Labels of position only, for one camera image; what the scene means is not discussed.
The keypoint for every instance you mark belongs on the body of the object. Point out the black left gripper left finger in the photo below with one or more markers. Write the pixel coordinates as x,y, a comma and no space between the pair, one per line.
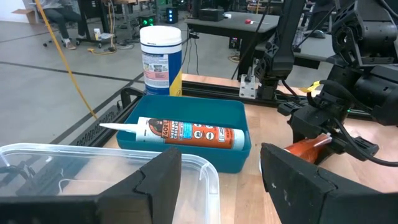
140,202

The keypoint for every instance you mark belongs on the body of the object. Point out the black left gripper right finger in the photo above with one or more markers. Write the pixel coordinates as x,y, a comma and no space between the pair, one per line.
311,199

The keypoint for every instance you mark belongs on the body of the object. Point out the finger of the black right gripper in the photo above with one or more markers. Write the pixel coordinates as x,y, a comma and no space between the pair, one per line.
314,124
323,157

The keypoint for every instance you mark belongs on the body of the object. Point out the orange sealant tube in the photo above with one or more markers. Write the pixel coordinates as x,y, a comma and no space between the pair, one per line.
304,149
192,135

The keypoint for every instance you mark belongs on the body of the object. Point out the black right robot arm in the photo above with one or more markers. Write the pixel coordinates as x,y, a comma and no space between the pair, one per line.
367,31

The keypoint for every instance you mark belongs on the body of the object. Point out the Lysol wipes canister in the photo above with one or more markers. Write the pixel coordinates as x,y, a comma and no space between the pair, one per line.
160,62

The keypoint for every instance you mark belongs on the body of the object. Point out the grey desk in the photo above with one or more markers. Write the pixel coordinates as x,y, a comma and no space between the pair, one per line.
314,49

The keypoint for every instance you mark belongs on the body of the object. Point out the black computer mouse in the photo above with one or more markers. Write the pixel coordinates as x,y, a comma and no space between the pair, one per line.
316,34

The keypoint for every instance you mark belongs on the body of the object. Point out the black keyboard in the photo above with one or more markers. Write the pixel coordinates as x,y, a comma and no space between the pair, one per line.
96,127

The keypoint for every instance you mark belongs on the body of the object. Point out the clear plastic container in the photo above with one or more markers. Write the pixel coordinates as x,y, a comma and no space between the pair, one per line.
62,147

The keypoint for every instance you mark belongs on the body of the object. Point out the teal plastic bin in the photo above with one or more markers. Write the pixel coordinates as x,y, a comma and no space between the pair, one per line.
186,107

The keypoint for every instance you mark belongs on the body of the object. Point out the small red item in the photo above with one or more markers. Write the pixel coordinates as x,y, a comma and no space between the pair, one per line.
247,21

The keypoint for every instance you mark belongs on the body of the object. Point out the black table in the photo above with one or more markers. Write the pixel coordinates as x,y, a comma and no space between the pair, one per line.
230,25

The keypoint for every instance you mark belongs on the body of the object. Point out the black box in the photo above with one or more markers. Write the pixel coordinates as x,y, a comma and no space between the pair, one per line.
211,15

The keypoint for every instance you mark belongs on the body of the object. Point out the computer with blue light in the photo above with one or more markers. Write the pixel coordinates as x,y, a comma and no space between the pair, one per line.
172,15

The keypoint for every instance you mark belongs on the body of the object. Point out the device with green lights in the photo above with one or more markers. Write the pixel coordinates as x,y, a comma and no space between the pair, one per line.
147,21

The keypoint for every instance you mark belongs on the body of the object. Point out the seated person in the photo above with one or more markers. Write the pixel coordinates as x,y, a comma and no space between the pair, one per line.
59,15

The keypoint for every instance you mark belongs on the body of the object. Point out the cardboard box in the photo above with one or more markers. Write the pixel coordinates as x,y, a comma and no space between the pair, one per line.
28,15

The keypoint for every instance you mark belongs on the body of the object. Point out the silver metal bracket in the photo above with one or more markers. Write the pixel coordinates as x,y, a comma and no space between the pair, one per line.
247,90

